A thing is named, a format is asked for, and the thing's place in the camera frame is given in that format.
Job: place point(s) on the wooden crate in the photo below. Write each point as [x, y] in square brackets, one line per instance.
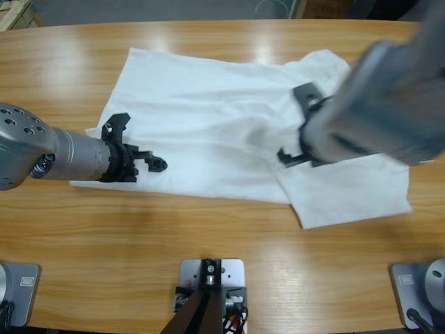
[17, 14]

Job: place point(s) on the brown cardboard box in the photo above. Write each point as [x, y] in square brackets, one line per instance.
[327, 7]

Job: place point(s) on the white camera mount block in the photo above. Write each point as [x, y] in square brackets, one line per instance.
[233, 275]

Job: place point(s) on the wrist black camera bracket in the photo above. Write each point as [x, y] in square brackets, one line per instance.
[307, 94]
[116, 121]

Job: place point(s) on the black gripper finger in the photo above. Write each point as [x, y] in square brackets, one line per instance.
[159, 161]
[156, 169]

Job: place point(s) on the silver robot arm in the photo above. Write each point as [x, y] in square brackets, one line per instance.
[389, 104]
[69, 156]

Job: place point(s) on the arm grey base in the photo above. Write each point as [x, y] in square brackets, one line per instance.
[417, 288]
[21, 292]

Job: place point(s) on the white T-shirt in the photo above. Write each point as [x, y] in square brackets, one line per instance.
[208, 121]

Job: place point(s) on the dark camera post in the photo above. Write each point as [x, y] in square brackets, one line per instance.
[205, 313]

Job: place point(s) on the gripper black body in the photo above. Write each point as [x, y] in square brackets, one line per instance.
[292, 158]
[121, 163]

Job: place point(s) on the wooden upright post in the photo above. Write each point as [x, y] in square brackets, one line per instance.
[300, 8]

